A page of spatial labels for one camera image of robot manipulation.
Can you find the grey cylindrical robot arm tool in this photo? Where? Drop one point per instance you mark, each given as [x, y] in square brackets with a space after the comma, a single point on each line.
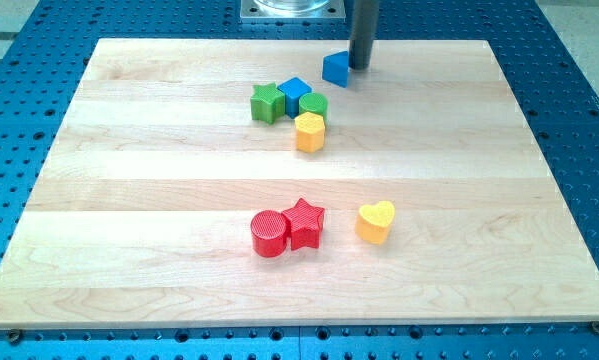
[365, 17]

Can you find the red star block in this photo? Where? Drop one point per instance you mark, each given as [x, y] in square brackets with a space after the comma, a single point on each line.
[306, 224]

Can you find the green star block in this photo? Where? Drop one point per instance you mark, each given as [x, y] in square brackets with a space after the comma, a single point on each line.
[267, 103]

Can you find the blue cube block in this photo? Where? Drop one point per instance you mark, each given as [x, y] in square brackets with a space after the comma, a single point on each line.
[293, 89]

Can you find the yellow hexagon block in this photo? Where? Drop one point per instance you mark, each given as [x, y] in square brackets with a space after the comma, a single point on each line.
[309, 132]

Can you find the red cylinder block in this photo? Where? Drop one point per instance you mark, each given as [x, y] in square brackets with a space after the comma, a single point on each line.
[269, 232]

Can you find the green cylinder block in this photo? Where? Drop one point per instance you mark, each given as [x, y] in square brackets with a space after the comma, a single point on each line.
[313, 102]

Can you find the yellow heart block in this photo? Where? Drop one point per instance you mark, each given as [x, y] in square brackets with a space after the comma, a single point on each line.
[374, 221]

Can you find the blue triangular prism block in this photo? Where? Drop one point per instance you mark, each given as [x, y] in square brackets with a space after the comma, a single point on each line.
[335, 68]

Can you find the light wooden board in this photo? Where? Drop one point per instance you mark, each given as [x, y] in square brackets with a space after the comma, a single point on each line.
[141, 214]

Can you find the blue perforated metal table plate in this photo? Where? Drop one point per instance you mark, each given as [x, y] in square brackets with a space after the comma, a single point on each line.
[54, 41]

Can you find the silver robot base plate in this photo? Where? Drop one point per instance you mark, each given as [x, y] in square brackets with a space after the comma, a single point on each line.
[292, 9]

